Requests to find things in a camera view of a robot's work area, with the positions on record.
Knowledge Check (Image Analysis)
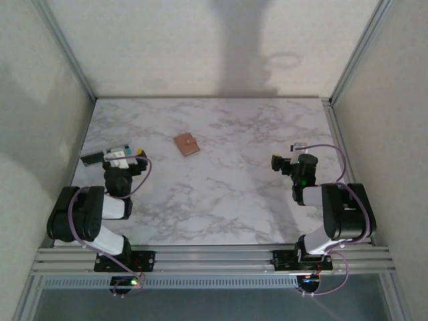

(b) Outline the aluminium table side rail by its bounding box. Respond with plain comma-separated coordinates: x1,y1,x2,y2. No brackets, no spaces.
322,98,372,247
49,98,98,248

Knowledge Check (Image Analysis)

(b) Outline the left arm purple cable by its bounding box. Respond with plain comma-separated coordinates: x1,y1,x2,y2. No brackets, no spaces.
68,157,153,298

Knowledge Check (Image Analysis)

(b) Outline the pink leather card holder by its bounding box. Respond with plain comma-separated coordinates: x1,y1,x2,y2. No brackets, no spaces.
173,132,201,157

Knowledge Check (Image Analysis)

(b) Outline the aluminium frame leg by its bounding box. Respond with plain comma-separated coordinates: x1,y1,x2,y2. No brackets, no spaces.
13,276,44,321
379,274,414,321

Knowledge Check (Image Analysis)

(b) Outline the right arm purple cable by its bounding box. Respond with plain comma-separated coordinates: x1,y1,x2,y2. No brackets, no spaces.
294,143,372,297

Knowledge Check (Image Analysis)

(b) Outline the grey slotted cable duct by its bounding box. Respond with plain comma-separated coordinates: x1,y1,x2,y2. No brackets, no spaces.
42,276,299,290

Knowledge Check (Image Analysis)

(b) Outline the aluminium frame post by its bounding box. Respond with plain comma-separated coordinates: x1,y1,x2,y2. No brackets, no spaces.
31,0,98,103
329,0,395,104

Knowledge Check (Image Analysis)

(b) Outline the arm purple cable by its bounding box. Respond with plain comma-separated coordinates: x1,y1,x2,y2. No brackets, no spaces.
68,157,153,298
294,143,372,297

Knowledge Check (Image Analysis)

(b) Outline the aluminium frame cross rail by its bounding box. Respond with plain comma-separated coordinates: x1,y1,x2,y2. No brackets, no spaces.
29,245,398,277

